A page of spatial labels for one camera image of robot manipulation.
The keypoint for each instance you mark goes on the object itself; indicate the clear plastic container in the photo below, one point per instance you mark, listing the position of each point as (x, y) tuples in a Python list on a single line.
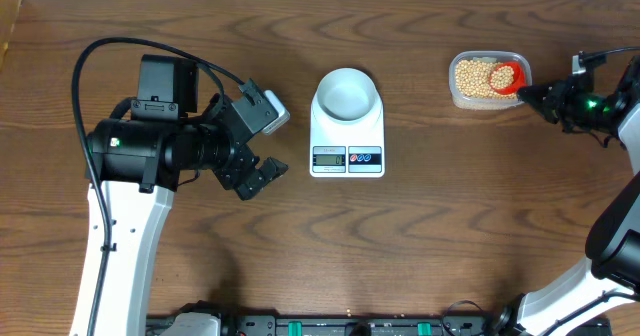
[(465, 102)]

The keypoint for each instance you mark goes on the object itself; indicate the white digital kitchen scale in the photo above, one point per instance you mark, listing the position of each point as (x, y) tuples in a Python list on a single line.
[(347, 149)]

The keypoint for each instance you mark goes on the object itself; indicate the pile of soybeans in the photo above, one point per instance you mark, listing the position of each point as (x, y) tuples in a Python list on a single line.
[(472, 79)]

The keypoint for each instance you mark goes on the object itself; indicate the soybeans in red scoop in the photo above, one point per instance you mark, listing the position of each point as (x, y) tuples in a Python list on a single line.
[(502, 77)]

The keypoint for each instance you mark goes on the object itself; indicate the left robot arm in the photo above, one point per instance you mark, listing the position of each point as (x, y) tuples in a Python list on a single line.
[(138, 154)]

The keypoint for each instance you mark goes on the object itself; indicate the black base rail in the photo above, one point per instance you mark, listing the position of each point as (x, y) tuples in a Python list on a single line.
[(203, 318)]

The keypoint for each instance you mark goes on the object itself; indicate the red measuring scoop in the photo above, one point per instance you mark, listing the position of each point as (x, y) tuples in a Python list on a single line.
[(520, 78)]

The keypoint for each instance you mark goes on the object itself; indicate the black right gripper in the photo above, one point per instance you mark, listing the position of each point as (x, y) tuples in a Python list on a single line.
[(558, 94)]

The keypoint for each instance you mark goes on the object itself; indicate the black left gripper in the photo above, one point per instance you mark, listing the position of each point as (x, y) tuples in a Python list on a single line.
[(233, 172)]

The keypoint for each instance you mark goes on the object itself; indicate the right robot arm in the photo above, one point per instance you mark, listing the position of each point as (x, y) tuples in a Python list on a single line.
[(608, 274)]

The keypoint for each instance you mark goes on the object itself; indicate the grey round bowl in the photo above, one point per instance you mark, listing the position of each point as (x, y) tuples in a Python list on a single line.
[(347, 95)]

